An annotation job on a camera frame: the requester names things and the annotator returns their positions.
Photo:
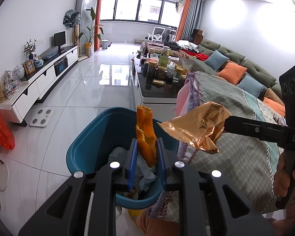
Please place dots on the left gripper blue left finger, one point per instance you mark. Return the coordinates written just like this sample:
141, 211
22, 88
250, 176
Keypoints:
132, 164

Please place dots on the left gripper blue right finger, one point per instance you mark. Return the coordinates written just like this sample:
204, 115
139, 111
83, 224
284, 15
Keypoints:
161, 164

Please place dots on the small curled orange peel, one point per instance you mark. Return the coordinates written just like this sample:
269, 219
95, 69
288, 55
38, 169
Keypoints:
145, 135

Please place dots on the white tissue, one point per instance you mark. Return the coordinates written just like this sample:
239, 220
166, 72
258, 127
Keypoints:
144, 174

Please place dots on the pink sweater forearm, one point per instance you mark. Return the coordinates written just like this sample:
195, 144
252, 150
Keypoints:
281, 226

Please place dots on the teal plastic trash bin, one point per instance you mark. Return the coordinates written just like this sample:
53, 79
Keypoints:
107, 138

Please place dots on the person's right hand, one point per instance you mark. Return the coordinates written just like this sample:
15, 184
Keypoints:
281, 179

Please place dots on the near orange cushion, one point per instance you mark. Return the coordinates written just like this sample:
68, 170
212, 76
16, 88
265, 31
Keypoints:
275, 106

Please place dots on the orange cushion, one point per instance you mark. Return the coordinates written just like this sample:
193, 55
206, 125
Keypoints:
275, 106
233, 73

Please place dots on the patchwork table cloth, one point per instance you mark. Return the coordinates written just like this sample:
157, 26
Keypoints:
249, 163

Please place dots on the green brown sectional sofa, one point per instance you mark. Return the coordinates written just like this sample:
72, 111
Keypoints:
200, 53

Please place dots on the near blue cushion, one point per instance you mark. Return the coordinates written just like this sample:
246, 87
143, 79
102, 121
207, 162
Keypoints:
251, 85

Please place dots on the blue cushion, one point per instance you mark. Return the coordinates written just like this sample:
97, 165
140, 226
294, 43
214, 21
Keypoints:
216, 60
251, 85

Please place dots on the far orange cushion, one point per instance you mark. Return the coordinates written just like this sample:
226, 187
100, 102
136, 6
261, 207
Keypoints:
233, 73

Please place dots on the cluttered black coffee table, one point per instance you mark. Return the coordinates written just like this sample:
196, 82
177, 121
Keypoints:
158, 73

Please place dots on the far blue cushion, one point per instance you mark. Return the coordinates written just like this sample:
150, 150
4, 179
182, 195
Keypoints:
216, 60

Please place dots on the white bathroom scale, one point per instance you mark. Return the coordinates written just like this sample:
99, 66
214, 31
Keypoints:
41, 118

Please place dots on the white tv cabinet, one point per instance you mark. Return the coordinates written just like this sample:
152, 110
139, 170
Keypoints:
37, 86

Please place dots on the white small waste bin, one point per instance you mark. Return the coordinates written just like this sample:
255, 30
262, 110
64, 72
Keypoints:
104, 44

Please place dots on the tall green potted plant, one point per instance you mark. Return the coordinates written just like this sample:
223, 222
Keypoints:
87, 31

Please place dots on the orange plastic bag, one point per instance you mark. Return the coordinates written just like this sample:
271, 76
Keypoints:
7, 139

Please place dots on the white office chair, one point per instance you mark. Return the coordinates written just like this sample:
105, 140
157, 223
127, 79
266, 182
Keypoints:
156, 35

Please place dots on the right orange grey curtain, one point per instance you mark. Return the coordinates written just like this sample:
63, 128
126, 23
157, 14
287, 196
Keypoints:
190, 19

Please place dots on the small black monitor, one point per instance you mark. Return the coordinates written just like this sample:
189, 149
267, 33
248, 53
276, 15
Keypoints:
60, 40

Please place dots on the large window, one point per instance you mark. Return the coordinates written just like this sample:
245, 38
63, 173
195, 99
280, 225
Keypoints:
157, 12

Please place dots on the left orange curtain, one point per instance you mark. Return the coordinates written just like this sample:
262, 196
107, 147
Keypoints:
97, 25

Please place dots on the white standing air conditioner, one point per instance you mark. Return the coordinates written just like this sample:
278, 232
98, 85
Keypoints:
81, 4

